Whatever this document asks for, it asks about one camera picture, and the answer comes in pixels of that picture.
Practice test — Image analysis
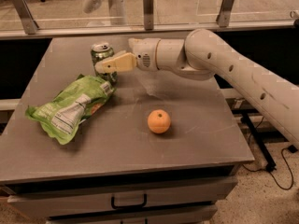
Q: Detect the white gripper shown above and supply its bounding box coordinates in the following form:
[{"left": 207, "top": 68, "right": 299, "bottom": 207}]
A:
[{"left": 94, "top": 38, "right": 161, "bottom": 74}]

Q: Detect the green soda can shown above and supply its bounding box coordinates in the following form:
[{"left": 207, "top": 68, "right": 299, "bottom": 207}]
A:
[{"left": 91, "top": 42, "right": 118, "bottom": 84}]

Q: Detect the green rice chip bag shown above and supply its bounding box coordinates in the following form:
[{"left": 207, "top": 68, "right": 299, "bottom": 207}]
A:
[{"left": 25, "top": 75, "right": 115, "bottom": 145}]

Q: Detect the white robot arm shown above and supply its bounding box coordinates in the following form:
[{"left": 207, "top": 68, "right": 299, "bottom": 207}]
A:
[{"left": 95, "top": 29, "right": 299, "bottom": 147}]

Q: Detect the orange fruit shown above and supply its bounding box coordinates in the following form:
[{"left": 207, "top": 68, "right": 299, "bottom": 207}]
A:
[{"left": 147, "top": 109, "right": 171, "bottom": 134}]

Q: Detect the black metal stand leg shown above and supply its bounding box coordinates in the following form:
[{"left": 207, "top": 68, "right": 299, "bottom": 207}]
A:
[{"left": 241, "top": 112, "right": 276, "bottom": 173}]

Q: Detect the lower grey drawer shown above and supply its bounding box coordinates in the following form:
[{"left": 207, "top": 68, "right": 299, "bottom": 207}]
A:
[{"left": 46, "top": 204, "right": 217, "bottom": 224}]

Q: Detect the grey drawer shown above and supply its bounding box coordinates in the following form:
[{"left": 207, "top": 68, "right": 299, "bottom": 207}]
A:
[
  {"left": 46, "top": 204, "right": 217, "bottom": 224},
  {"left": 8, "top": 175, "right": 237, "bottom": 217}
]

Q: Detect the upper grey drawer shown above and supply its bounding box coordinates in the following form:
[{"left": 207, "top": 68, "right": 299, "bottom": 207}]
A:
[{"left": 8, "top": 175, "right": 237, "bottom": 217}]

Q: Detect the middle metal bracket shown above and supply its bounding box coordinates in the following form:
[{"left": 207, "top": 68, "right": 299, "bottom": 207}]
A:
[{"left": 143, "top": 0, "right": 154, "bottom": 30}]

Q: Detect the metal bracket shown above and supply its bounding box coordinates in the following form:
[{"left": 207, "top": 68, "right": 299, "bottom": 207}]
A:
[
  {"left": 216, "top": 0, "right": 235, "bottom": 27},
  {"left": 11, "top": 0, "right": 39, "bottom": 35},
  {"left": 143, "top": 0, "right": 154, "bottom": 30}
]

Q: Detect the right metal bracket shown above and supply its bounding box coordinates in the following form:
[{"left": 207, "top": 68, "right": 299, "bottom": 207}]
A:
[{"left": 216, "top": 0, "right": 235, "bottom": 27}]

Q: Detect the left metal bracket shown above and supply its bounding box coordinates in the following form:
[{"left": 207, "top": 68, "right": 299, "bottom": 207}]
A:
[{"left": 11, "top": 0, "right": 39, "bottom": 35}]

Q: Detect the black drawer handle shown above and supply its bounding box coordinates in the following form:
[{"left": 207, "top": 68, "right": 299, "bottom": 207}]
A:
[{"left": 110, "top": 194, "right": 148, "bottom": 210}]

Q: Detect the black floor cable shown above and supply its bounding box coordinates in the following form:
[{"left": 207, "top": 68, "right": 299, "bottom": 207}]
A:
[{"left": 242, "top": 115, "right": 299, "bottom": 191}]

